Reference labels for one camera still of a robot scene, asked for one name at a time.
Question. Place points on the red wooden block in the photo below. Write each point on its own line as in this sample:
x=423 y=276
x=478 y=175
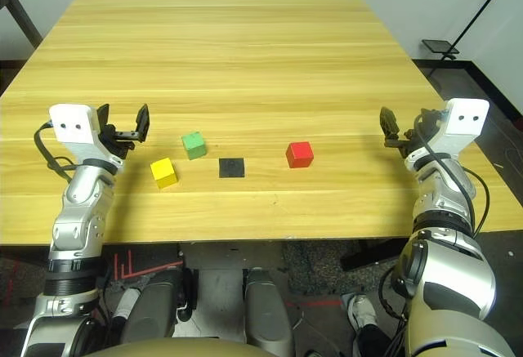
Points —
x=299 y=156

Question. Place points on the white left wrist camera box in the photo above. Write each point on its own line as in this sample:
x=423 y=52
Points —
x=71 y=122

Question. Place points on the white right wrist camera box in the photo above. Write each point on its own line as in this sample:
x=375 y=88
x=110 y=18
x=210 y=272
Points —
x=463 y=122

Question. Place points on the green wooden block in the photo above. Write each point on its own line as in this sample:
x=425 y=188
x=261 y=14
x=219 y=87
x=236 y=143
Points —
x=193 y=144

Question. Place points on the grey robot leg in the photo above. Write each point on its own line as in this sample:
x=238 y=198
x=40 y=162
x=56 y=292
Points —
x=267 y=312
x=155 y=308

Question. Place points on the red floor tape mark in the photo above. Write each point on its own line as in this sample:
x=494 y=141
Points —
x=10 y=287

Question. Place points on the grey robot left leg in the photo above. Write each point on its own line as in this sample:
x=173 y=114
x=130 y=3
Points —
x=155 y=308

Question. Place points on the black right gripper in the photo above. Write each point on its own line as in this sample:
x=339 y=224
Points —
x=410 y=144

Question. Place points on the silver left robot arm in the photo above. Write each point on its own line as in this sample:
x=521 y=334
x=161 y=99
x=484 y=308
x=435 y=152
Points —
x=81 y=202

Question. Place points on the white sneaker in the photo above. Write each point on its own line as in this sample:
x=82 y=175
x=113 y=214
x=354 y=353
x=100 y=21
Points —
x=361 y=310

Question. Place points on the black trouser leg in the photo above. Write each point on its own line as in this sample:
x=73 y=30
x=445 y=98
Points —
x=374 y=342

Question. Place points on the red floor tape line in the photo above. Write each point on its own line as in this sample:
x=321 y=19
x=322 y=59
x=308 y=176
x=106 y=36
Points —
x=314 y=303

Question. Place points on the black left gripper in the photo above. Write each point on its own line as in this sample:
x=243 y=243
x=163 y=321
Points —
x=116 y=140

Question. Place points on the wooden side table black legs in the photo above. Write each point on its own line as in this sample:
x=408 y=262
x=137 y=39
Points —
x=20 y=14

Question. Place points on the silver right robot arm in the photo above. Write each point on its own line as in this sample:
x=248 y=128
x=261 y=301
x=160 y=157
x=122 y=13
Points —
x=445 y=291

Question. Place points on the speckled black floor mat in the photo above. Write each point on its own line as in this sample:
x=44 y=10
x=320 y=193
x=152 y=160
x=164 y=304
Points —
x=310 y=267

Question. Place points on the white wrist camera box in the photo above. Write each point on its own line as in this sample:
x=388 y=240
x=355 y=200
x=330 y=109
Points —
x=71 y=122
x=463 y=122

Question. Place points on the yellow wooden block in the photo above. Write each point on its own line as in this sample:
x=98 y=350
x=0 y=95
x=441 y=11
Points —
x=163 y=173

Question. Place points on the olive robot torso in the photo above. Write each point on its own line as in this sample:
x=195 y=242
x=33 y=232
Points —
x=171 y=349

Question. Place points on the grey robot right leg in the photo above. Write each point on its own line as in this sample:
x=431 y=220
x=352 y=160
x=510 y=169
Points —
x=267 y=312

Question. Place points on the black square marker pad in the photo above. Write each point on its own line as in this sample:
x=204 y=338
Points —
x=231 y=168

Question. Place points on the black stand plate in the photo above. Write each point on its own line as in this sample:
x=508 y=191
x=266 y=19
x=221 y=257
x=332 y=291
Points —
x=437 y=45

